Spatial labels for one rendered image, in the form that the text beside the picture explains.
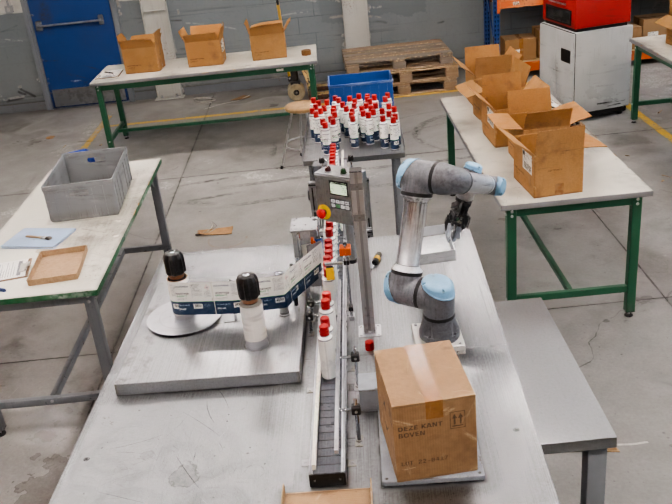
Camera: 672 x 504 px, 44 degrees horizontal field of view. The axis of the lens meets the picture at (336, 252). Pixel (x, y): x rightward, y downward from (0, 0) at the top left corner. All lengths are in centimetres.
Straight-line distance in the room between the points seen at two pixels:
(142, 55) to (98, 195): 386
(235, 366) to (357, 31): 780
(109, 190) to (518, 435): 290
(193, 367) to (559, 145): 230
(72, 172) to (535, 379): 342
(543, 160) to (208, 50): 470
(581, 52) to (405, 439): 621
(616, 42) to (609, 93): 48
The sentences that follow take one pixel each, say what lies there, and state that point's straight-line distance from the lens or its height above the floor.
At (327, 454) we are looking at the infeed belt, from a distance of 258.
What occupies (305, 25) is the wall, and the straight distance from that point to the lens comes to 1050.
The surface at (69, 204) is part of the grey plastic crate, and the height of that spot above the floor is 90.
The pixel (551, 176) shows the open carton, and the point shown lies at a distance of 451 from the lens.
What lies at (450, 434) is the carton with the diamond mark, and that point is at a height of 100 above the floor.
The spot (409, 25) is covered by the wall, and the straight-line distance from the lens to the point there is 1058.
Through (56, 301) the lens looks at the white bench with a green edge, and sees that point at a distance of 415.
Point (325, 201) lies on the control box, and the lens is 305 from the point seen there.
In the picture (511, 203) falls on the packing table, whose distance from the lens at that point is 446.
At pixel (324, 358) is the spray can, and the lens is 285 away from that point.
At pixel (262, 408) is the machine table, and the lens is 290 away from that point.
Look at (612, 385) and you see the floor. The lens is 441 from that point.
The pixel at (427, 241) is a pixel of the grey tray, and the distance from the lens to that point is 366.
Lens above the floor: 250
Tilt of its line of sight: 25 degrees down
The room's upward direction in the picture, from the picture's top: 6 degrees counter-clockwise
